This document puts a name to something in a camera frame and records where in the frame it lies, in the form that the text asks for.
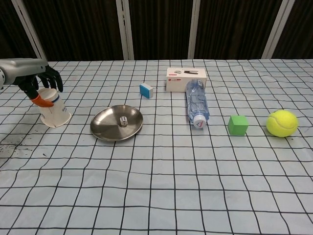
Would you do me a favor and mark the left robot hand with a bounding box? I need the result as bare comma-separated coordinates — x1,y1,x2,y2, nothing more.
2,58,64,108

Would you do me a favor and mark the white paper cup blue stripe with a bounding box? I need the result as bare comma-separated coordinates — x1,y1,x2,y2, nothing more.
36,88,72,128

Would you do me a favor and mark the round metal plate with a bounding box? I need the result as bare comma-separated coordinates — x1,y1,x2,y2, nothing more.
89,104,144,142

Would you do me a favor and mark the blue and white eraser block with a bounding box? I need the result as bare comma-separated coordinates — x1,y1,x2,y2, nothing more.
139,83,155,99

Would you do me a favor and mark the white cardboard product box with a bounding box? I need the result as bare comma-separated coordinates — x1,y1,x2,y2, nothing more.
166,68,207,93

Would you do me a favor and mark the checked light blue tablecloth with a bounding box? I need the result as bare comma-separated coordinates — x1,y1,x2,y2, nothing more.
0,58,313,235

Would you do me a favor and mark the clear plastic water bottle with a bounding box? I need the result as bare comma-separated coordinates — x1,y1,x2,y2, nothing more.
185,78,211,129

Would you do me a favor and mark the green cube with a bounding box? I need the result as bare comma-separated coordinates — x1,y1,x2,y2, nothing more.
227,115,249,136

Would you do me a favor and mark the yellow tennis ball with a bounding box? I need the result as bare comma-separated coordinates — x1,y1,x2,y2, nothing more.
266,109,299,138

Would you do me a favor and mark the white frame post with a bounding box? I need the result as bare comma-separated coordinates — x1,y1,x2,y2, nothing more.
187,0,205,59
262,0,296,59
11,0,47,62
115,0,134,60

